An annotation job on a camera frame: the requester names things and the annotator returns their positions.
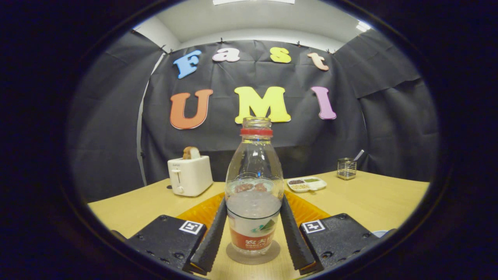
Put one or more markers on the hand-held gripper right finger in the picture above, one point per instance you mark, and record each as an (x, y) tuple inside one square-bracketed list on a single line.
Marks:
[(293, 237)]

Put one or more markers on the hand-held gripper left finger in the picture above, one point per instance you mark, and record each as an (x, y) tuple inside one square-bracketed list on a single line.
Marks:
[(212, 237)]

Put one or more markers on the round brown coaster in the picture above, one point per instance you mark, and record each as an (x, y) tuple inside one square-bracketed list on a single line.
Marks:
[(253, 259)]

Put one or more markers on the clear plastic bottle red label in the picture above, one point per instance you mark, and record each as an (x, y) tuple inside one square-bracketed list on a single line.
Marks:
[(253, 167)]

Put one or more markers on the white cup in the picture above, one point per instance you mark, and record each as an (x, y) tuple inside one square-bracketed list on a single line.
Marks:
[(380, 233)]

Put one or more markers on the small divided white dish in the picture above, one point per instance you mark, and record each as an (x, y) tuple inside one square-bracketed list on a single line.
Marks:
[(311, 186)]

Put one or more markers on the white toaster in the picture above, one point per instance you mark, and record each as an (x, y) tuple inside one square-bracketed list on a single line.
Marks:
[(194, 175)]

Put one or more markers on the wooden table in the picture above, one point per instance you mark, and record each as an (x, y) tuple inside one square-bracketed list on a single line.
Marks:
[(369, 202)]

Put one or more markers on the bread slice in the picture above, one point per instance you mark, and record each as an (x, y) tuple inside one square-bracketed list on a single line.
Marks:
[(191, 153)]

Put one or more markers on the small ceiling light panel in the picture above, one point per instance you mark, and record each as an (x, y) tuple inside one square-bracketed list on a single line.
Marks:
[(362, 26)]

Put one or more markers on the long ceiling light panel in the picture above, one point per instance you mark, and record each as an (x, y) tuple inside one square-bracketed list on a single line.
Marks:
[(253, 1)]

